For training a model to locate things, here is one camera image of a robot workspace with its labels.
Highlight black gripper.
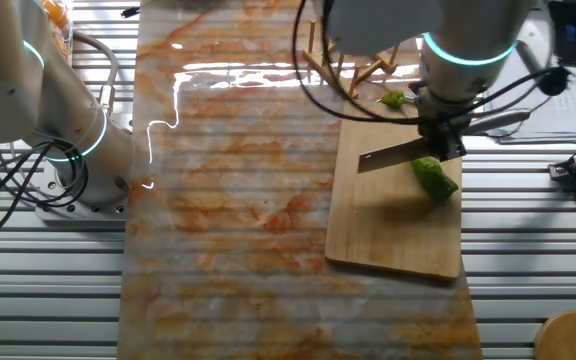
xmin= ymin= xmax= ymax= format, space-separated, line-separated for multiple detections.
xmin=414 ymin=89 xmax=472 ymax=162

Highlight steel cleaver knife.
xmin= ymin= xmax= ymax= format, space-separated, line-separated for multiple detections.
xmin=357 ymin=109 xmax=532 ymax=175

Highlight green chili pepper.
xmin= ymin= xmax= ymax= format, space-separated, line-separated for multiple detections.
xmin=410 ymin=156 xmax=460 ymax=203

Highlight small green chili piece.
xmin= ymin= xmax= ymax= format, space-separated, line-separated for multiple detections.
xmin=380 ymin=89 xmax=408 ymax=111

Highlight wooden cutting board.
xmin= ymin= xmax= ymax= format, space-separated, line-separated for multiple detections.
xmin=324 ymin=98 xmax=464 ymax=280

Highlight white paper sheets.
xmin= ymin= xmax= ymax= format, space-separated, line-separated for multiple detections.
xmin=482 ymin=9 xmax=576 ymax=145

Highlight wooden peg rack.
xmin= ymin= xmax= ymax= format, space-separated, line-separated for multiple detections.
xmin=301 ymin=18 xmax=402 ymax=99

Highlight black smartphone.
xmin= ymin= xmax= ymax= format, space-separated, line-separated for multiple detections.
xmin=547 ymin=0 xmax=576 ymax=69

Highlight orange marble pattern mat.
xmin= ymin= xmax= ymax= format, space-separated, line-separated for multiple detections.
xmin=117 ymin=0 xmax=484 ymax=360

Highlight wooden mug tree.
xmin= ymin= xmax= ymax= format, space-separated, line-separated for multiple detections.
xmin=534 ymin=309 xmax=576 ymax=360

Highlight clear plastic fruit tray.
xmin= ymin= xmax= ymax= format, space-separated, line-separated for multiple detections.
xmin=37 ymin=0 xmax=74 ymax=59

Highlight orange fruit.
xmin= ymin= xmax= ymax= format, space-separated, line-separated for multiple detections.
xmin=41 ymin=0 xmax=69 ymax=29

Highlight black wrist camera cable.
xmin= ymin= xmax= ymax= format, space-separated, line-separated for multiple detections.
xmin=291 ymin=0 xmax=572 ymax=126

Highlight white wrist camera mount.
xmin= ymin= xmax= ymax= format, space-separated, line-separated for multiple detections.
xmin=515 ymin=22 xmax=557 ymax=76

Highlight grey hose with metal connector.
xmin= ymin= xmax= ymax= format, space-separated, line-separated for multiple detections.
xmin=70 ymin=29 xmax=119 ymax=119

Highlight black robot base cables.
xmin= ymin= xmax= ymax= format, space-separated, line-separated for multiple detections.
xmin=0 ymin=139 xmax=90 ymax=244

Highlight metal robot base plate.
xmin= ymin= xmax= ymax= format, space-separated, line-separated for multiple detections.
xmin=35 ymin=164 xmax=132 ymax=224

